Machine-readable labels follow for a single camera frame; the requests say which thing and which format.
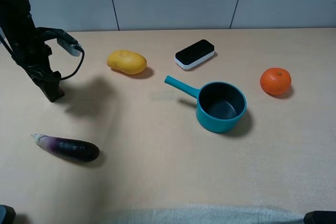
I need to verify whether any grey cloth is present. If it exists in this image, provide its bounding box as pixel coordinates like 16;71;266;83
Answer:
99;205;304;223

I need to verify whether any orange mandarin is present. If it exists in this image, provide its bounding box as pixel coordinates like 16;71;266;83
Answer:
260;68;291;95

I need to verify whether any purple eggplant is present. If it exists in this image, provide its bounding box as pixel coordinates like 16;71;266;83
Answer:
32;134;100;163

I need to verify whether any black block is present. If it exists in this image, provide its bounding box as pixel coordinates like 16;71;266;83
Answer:
303;211;336;224
0;205;16;224

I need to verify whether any yellow mango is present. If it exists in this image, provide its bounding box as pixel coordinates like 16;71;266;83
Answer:
107;50;147;75

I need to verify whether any black and white eraser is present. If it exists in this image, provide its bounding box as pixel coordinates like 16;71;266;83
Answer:
175;39;215;70

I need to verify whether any teal saucepan with handle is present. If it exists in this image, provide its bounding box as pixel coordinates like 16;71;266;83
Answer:
164;76;247;133

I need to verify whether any black block bottom right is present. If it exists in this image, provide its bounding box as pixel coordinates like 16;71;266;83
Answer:
303;211;336;224

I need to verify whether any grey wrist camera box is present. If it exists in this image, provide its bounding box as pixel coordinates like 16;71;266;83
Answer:
57;31;81;57

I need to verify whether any black block bottom left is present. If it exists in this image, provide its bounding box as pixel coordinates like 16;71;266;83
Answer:
0;205;16;224

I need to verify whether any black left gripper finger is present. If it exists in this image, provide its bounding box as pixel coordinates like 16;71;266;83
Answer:
33;79;64;102

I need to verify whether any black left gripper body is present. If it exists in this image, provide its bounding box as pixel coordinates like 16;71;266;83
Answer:
13;27;68;82

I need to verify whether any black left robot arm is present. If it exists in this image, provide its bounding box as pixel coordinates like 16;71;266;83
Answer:
1;0;76;102

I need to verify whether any black camera cable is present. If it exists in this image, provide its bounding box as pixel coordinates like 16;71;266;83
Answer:
0;28;86;82

